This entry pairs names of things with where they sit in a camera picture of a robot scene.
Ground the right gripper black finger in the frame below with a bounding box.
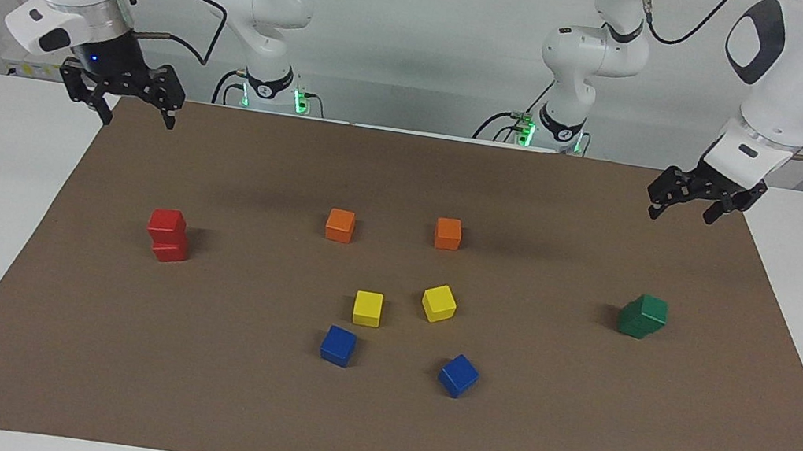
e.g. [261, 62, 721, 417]
[134, 61, 192, 133]
[53, 60, 122, 128]

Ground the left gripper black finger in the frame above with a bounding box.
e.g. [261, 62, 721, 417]
[701, 188, 757, 232]
[644, 164, 691, 224]

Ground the green wooden cube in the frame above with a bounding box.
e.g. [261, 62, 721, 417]
[630, 291, 672, 330]
[615, 302, 657, 342]

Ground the red wooden cube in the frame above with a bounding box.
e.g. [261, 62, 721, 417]
[146, 206, 190, 242]
[150, 230, 192, 267]

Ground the white power strip box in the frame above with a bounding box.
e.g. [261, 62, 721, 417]
[1, 43, 78, 87]

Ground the orange wooden cube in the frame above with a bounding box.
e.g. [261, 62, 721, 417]
[432, 216, 465, 253]
[323, 207, 358, 245]

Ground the yellow wooden cube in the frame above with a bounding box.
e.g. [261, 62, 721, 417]
[351, 290, 386, 329]
[418, 282, 461, 327]

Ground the blue wooden cube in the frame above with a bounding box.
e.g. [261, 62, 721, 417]
[435, 351, 483, 402]
[317, 323, 360, 369]

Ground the brown table mat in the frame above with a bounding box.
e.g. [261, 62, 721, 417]
[0, 68, 803, 451]

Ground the black right base cable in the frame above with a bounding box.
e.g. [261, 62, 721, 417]
[210, 65, 250, 109]

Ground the black base cable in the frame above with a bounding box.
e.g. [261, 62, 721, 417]
[472, 71, 555, 150]
[210, 65, 250, 109]

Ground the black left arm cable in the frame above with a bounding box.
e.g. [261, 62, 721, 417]
[620, 0, 803, 163]

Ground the black left base cable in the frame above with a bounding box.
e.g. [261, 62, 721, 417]
[472, 71, 555, 150]

